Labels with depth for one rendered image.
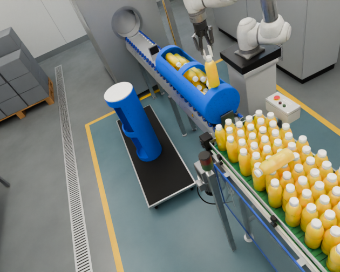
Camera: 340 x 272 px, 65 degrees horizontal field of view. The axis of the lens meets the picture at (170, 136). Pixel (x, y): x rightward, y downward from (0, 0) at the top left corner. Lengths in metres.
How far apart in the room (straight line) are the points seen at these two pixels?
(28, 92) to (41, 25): 2.12
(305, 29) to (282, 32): 1.16
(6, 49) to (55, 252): 3.42
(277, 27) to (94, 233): 2.47
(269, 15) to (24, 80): 3.97
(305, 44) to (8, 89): 4.35
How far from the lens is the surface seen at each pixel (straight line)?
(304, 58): 3.52
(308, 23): 3.33
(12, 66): 4.95
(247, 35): 2.25
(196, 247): 2.53
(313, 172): 1.48
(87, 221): 3.10
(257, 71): 2.34
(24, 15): 6.80
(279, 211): 1.59
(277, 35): 2.19
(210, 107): 1.80
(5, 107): 5.32
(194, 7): 1.49
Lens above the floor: 2.32
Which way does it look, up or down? 44 degrees down
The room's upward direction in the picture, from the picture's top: 23 degrees counter-clockwise
